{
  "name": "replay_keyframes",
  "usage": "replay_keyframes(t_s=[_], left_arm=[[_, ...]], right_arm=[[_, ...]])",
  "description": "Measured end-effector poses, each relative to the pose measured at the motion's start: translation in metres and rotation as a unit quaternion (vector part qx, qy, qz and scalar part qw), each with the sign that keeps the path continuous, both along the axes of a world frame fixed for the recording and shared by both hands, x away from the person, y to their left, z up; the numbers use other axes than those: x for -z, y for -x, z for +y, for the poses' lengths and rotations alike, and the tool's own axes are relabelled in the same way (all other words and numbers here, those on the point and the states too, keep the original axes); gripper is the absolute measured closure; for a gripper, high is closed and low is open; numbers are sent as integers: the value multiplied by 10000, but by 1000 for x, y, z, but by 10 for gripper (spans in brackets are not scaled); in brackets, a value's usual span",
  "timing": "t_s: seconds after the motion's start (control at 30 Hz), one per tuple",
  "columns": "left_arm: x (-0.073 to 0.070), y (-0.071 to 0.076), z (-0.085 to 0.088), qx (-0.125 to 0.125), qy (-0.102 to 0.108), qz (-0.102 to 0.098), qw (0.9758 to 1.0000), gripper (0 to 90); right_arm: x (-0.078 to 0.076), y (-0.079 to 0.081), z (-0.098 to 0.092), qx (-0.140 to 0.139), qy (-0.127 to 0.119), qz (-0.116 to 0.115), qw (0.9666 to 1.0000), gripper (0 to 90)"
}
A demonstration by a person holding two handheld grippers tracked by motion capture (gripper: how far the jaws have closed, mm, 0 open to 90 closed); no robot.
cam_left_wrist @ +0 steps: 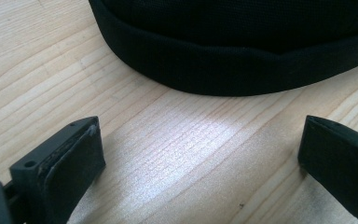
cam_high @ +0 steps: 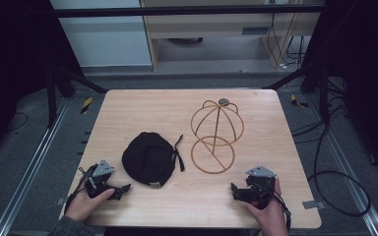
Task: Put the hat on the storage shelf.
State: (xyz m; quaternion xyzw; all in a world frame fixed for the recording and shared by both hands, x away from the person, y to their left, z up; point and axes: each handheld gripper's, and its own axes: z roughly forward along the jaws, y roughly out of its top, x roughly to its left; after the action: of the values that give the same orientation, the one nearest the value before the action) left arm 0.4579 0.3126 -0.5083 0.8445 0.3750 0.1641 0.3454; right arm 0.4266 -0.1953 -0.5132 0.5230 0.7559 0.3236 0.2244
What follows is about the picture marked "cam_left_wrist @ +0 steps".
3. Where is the black fabric hat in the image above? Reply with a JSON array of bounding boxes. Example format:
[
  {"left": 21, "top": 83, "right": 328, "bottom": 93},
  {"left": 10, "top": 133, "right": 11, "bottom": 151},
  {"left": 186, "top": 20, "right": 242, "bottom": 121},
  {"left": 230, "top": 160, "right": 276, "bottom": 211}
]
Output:
[{"left": 88, "top": 0, "right": 358, "bottom": 97}]

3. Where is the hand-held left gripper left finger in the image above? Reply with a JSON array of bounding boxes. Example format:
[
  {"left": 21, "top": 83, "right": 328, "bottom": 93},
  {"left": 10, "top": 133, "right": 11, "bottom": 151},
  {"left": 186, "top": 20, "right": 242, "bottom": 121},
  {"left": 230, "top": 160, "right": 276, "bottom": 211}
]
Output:
[{"left": 8, "top": 116, "right": 107, "bottom": 224}]

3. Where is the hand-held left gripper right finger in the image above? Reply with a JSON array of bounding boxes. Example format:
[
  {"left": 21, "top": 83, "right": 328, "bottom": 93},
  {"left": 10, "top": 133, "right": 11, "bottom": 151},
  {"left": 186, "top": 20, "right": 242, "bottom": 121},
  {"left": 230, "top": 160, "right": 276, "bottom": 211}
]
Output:
[{"left": 296, "top": 115, "right": 358, "bottom": 224}]

